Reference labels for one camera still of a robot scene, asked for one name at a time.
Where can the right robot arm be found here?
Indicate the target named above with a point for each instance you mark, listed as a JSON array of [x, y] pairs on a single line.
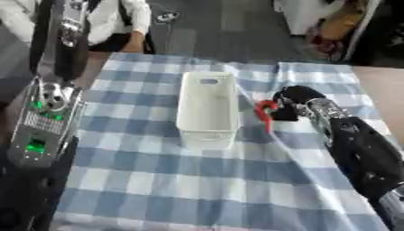
[[363, 150]]

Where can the white plastic basket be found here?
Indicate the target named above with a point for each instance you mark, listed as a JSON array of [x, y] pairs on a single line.
[[206, 120]]

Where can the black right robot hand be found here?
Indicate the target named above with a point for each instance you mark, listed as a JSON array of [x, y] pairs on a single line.
[[297, 94]]

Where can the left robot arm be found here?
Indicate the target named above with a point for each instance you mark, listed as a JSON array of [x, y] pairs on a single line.
[[37, 132]]

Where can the red hook-shaped toy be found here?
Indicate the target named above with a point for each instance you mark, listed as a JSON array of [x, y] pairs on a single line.
[[265, 112]]

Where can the white cabinet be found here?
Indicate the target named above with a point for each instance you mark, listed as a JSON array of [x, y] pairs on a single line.
[[315, 15]]

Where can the person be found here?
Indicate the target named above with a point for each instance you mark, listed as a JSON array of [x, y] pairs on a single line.
[[108, 24]]

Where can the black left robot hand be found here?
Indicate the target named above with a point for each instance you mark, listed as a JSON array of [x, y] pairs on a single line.
[[71, 64]]

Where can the black and white floor object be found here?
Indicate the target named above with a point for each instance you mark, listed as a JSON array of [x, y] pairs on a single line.
[[167, 16]]

